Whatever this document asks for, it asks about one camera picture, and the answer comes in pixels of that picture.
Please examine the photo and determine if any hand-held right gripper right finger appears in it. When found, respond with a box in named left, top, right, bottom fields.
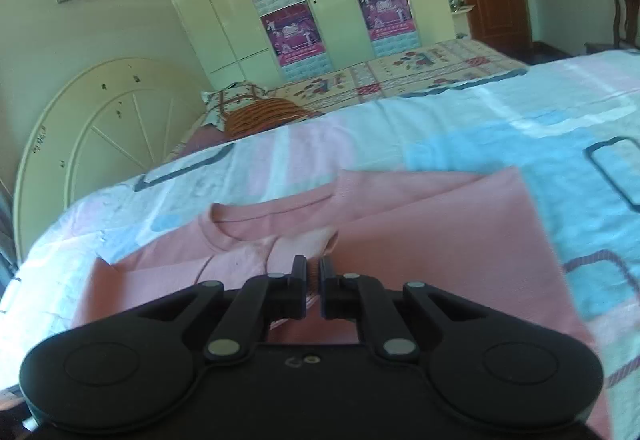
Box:
left=319, top=255, right=482, bottom=364

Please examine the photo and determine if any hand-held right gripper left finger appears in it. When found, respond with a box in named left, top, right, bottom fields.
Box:
left=134, top=255, right=309, bottom=364

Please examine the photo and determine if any pink shirt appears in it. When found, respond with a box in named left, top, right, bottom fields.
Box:
left=70, top=165, right=615, bottom=440

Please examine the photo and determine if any mauve bed sheet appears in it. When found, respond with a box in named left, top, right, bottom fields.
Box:
left=170, top=124, right=237, bottom=163

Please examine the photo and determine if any orange striped cushion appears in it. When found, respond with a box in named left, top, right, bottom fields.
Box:
left=224, top=98, right=323, bottom=139

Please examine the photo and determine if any pastel patterned blanket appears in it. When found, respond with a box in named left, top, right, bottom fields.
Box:
left=0, top=48, right=640, bottom=440

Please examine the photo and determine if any floral bedspread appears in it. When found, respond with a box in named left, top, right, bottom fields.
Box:
left=270, top=38, right=529, bottom=119

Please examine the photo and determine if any cream round headboard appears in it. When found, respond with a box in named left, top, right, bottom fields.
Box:
left=12, top=57, right=210, bottom=262

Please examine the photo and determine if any cream wardrobe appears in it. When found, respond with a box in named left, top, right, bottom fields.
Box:
left=137, top=0, right=473, bottom=90

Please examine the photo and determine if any wooden chair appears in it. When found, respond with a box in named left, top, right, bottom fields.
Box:
left=584, top=0, right=640, bottom=56

